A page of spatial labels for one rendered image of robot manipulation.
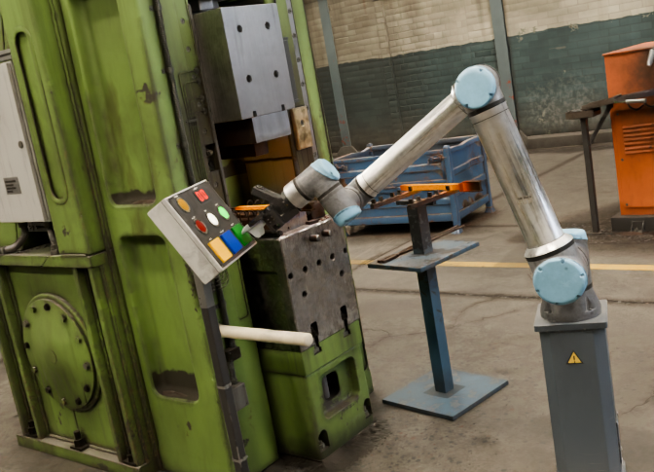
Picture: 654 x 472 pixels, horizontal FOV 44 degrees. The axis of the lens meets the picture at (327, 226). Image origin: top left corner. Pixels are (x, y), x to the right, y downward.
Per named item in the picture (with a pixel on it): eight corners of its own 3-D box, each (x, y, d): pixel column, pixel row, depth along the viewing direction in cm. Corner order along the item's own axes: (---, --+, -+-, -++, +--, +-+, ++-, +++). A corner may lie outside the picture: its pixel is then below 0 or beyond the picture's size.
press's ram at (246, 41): (308, 104, 323) (291, 1, 316) (242, 120, 295) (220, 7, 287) (235, 115, 350) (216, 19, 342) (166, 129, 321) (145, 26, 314)
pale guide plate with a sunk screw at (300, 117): (313, 145, 344) (307, 105, 341) (300, 149, 337) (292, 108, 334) (309, 146, 345) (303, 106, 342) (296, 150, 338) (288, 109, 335)
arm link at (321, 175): (338, 181, 255) (317, 156, 255) (308, 205, 259) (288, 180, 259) (345, 177, 264) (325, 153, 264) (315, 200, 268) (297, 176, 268)
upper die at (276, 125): (291, 133, 315) (287, 109, 313) (256, 143, 300) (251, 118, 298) (217, 142, 342) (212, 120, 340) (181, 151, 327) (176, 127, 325)
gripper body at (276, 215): (271, 235, 265) (298, 213, 261) (254, 214, 265) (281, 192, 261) (277, 230, 272) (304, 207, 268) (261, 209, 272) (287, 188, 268)
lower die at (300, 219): (308, 223, 322) (304, 201, 320) (274, 236, 307) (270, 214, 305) (233, 224, 349) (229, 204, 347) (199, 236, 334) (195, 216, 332)
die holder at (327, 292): (360, 318, 338) (342, 213, 329) (302, 352, 309) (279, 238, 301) (262, 310, 373) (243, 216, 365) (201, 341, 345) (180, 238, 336)
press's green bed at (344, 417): (377, 422, 346) (358, 318, 338) (322, 464, 319) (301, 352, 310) (280, 406, 382) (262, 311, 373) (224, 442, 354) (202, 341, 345)
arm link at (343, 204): (368, 207, 265) (345, 177, 265) (358, 215, 255) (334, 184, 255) (347, 224, 269) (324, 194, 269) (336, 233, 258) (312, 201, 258)
